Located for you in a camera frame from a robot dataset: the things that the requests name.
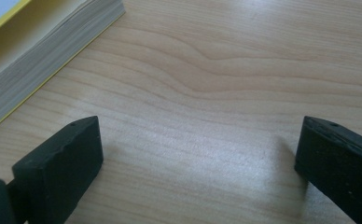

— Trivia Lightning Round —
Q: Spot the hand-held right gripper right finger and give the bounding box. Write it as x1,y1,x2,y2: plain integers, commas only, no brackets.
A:
294,115,362,224

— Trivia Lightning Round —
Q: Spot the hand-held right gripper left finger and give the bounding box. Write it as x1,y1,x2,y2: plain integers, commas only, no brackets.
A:
11,115,104,224

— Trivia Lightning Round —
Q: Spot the yellow book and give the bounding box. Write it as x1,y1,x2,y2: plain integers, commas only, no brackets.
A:
0,0,127,138

